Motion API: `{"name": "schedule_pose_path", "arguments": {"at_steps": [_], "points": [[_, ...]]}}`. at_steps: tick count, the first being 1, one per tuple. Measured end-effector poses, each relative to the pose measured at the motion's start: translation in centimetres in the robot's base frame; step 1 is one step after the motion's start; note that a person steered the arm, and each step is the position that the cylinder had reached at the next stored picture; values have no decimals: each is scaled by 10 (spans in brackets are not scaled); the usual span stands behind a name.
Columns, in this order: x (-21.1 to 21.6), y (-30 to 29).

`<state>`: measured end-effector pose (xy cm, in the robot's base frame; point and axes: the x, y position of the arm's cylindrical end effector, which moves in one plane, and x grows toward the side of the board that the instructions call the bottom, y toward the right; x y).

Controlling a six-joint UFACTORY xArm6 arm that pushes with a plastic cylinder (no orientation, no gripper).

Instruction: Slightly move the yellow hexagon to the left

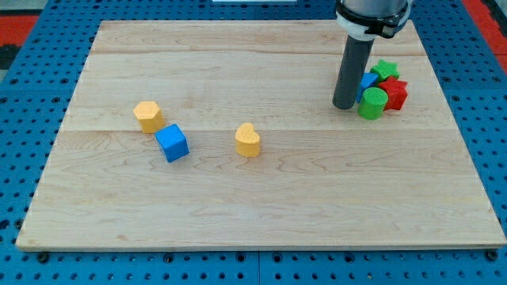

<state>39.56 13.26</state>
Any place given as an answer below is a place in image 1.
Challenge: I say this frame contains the green star block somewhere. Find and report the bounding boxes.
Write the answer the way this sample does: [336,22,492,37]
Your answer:
[370,59,400,83]

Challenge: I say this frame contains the wooden board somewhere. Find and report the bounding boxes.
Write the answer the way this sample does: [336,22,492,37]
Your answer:
[16,21,506,252]

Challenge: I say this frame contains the blue cube block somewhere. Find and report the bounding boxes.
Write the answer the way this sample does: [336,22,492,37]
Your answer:
[154,123,189,163]

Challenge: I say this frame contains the small blue block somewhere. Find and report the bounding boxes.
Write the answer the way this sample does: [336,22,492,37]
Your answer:
[356,73,379,103]

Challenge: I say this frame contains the red star block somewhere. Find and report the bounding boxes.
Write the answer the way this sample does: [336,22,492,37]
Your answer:
[378,76,408,110]

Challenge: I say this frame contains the yellow hexagon block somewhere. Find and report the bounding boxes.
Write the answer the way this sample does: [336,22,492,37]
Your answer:
[133,101,166,134]

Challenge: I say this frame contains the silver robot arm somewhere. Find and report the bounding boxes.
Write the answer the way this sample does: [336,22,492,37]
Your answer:
[335,0,413,41]

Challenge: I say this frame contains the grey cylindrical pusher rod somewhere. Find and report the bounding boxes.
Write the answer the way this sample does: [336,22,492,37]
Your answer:
[332,36,374,109]

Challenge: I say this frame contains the yellow heart block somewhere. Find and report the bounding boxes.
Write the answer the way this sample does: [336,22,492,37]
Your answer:
[234,122,261,158]

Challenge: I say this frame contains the green cylinder block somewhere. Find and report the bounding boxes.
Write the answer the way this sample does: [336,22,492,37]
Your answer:
[357,87,388,120]

